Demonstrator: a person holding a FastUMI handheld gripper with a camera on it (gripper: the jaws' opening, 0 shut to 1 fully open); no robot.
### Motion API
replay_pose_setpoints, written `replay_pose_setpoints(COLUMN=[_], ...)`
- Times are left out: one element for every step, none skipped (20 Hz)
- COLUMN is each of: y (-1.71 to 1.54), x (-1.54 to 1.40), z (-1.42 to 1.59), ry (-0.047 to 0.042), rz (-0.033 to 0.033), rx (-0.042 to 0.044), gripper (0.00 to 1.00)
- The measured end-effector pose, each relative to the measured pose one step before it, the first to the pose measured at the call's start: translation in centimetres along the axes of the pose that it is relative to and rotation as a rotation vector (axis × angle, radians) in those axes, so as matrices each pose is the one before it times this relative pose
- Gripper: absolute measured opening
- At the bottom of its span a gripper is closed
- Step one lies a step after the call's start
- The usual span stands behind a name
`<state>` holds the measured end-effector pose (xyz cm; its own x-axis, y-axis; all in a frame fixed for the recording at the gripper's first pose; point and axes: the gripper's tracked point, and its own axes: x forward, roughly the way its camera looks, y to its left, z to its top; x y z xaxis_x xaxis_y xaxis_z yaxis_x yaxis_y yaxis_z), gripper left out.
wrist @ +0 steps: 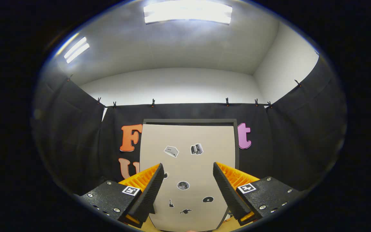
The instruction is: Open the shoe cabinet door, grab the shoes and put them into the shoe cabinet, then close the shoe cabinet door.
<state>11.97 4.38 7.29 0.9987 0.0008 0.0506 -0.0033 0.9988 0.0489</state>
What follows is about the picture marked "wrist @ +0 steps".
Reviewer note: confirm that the black backdrop cloth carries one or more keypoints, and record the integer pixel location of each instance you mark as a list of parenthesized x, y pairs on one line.
[(288, 138)]

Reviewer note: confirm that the row of black cloth clips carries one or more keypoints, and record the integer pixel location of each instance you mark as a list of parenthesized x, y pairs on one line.
[(227, 102)]

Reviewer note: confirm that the beige shoe cabinet door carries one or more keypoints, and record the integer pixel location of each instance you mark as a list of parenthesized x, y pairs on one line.
[(188, 167)]

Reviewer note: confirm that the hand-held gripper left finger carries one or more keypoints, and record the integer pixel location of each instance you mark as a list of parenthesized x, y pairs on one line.
[(151, 193)]

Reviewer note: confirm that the small ceiling light panel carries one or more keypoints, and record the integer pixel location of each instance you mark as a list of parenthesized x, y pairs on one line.
[(76, 50)]

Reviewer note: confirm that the large ceiling light panel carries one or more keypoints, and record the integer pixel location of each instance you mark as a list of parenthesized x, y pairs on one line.
[(187, 11)]

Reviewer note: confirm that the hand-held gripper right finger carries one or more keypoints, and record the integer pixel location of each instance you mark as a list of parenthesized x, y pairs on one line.
[(226, 193)]

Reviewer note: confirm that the grey shoe cabinet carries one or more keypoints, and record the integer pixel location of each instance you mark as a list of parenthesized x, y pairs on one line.
[(188, 121)]

